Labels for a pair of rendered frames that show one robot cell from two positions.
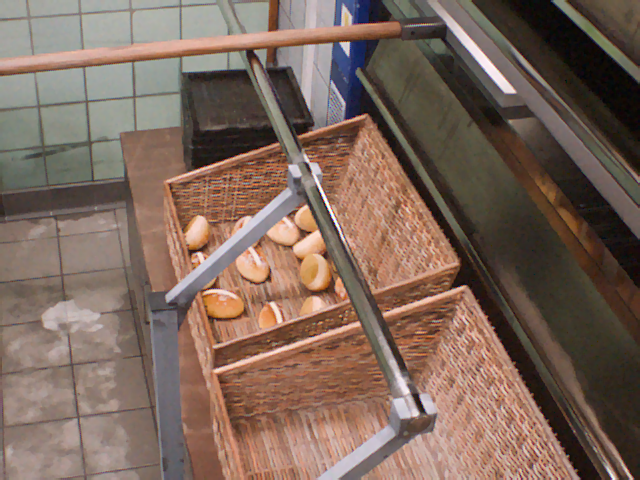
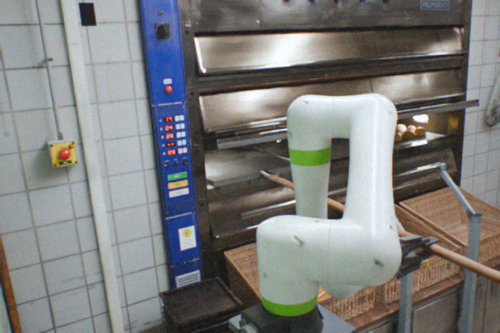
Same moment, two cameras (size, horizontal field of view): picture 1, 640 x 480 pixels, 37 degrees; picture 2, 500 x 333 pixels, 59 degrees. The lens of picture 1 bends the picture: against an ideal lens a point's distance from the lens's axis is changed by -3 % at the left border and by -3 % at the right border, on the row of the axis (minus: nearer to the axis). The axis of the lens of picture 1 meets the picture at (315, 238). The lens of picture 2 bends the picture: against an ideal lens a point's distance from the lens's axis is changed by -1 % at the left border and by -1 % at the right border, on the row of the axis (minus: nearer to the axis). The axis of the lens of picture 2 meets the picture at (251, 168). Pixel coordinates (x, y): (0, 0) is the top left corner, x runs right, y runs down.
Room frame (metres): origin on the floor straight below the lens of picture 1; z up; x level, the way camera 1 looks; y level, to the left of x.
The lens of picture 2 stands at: (2.14, 1.88, 1.79)
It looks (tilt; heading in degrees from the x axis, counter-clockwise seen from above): 15 degrees down; 259
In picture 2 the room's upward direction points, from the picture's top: 3 degrees counter-clockwise
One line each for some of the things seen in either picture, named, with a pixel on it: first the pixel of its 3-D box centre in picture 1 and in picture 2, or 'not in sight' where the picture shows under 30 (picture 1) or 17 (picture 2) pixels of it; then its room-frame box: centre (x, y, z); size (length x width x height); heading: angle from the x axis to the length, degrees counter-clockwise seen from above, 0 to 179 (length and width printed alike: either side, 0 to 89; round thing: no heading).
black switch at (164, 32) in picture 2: not in sight; (163, 24); (2.12, -0.01, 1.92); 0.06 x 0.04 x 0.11; 18
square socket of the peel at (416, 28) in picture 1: (421, 28); (268, 175); (1.68, -0.17, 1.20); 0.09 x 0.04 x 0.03; 108
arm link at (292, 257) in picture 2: not in sight; (294, 261); (1.91, 1.06, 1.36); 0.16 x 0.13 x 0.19; 153
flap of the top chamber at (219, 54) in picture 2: not in sight; (353, 44); (1.14, -0.39, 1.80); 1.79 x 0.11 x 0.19; 18
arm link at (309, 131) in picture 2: not in sight; (310, 128); (1.76, 0.75, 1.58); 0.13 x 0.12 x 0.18; 153
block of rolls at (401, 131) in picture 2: not in sight; (372, 130); (0.72, -0.99, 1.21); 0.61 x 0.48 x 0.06; 108
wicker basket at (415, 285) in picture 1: (297, 246); (297, 279); (1.61, 0.04, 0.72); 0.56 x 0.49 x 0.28; 19
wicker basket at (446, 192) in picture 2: not in sight; (460, 223); (0.47, -0.32, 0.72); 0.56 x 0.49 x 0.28; 19
